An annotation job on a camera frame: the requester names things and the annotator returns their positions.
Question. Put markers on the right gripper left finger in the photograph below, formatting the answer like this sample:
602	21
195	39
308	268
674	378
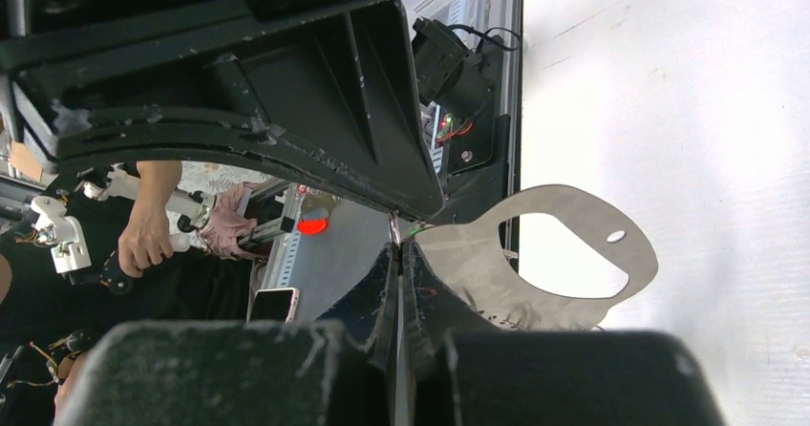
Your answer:
337	369

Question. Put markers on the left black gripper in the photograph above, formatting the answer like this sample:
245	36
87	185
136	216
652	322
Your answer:
325	97

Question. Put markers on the red emergency button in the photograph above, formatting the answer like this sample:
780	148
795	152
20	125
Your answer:
313	221

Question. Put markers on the keyring with keys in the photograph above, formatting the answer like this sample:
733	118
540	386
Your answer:
551	257

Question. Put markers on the operator hand in background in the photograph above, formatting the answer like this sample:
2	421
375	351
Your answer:
145	241

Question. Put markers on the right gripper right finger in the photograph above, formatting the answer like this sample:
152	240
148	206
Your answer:
466	371

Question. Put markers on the smartphone on bench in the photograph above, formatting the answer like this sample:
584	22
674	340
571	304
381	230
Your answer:
275	304

